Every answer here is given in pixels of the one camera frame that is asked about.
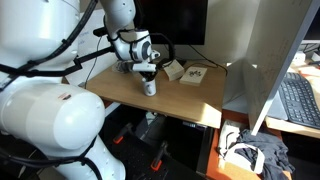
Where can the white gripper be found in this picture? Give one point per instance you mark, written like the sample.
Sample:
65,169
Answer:
148,70

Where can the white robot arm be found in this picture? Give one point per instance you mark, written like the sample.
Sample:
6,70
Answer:
38,47

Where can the white mug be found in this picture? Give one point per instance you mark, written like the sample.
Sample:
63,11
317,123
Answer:
149,87

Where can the small white cardboard box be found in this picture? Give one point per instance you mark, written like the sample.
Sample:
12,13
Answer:
174,70

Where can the clear plastic bag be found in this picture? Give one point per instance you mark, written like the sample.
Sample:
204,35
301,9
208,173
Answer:
123,67

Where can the flat tan box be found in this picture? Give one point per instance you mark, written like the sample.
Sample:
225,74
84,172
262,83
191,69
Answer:
193,76

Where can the black monitor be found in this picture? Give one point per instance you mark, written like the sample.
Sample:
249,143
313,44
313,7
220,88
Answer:
183,22

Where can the leaning whiteboard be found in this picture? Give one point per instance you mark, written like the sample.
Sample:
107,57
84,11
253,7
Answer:
89,43

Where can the grey divider panel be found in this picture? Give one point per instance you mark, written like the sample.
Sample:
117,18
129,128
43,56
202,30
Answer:
252,82

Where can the black keyboard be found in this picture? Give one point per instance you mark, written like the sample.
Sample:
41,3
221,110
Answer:
298,100

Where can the dark grey cloth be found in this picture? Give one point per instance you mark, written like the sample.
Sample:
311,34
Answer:
274,150

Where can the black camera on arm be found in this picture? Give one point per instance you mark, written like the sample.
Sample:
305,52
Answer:
100,32

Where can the orange-handled clamp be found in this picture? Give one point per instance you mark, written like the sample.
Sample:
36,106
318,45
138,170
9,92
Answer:
127,129
157,161

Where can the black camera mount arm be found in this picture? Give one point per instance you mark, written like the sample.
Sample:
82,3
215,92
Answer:
90,56

